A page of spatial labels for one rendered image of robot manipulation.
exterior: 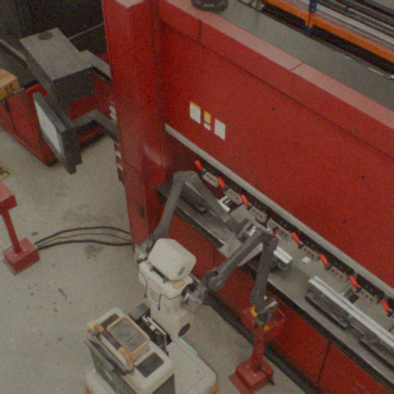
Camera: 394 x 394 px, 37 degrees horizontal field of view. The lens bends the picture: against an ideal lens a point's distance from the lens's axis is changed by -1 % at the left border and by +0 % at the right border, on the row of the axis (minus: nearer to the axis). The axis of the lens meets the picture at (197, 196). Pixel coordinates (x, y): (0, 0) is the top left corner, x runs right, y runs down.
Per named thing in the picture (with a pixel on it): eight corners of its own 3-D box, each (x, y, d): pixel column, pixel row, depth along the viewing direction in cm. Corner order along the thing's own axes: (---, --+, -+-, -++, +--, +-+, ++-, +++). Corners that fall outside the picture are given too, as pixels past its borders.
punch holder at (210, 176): (201, 176, 382) (201, 157, 370) (210, 170, 386) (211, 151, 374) (217, 188, 374) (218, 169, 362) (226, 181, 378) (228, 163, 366)
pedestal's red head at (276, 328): (241, 322, 367) (242, 305, 354) (261, 308, 373) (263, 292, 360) (262, 345, 356) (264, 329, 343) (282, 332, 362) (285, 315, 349)
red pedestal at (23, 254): (1, 261, 482) (-26, 190, 421) (28, 245, 493) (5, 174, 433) (14, 275, 471) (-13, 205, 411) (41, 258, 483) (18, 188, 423)
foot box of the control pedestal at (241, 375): (228, 377, 412) (228, 369, 403) (255, 358, 422) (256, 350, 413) (245, 399, 401) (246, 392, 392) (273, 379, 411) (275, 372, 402)
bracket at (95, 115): (68, 130, 419) (67, 122, 414) (97, 115, 430) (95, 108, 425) (102, 158, 399) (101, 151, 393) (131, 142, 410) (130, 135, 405)
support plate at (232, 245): (218, 250, 364) (218, 249, 363) (248, 228, 376) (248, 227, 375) (238, 268, 354) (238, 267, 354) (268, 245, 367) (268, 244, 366)
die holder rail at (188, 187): (173, 183, 420) (173, 174, 413) (179, 179, 422) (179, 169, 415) (222, 222, 394) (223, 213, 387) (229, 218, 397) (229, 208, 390)
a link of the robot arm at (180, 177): (175, 165, 337) (178, 168, 327) (197, 171, 341) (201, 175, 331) (150, 238, 343) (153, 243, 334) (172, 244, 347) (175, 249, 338)
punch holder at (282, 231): (269, 228, 351) (272, 210, 339) (279, 221, 355) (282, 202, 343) (288, 243, 344) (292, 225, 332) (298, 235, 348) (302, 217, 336)
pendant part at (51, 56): (44, 144, 414) (18, 38, 353) (76, 131, 424) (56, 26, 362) (75, 188, 385) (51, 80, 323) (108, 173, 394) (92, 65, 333)
